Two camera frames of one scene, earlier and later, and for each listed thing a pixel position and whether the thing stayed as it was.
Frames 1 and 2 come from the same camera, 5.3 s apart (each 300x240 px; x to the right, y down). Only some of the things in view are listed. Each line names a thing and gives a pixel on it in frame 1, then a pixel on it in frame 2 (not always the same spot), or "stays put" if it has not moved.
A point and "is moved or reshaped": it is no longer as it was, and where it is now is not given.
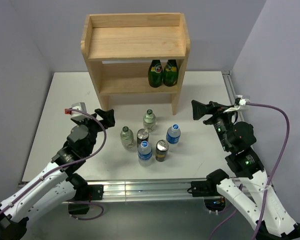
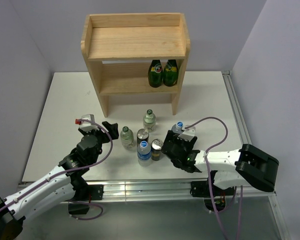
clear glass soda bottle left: (127, 137) stays put
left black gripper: (108, 121) -> (112, 129)
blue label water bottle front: (144, 154) stays put
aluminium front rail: (145, 190) stays put
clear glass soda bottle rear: (149, 120) stays put
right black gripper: (199, 109) -> (174, 137)
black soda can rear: (142, 135) stays put
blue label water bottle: (173, 137) is moved or reshaped
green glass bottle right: (170, 73) stays put
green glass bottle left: (155, 73) stays put
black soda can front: (162, 147) is moved or reshaped
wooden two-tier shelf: (121, 46) stays put
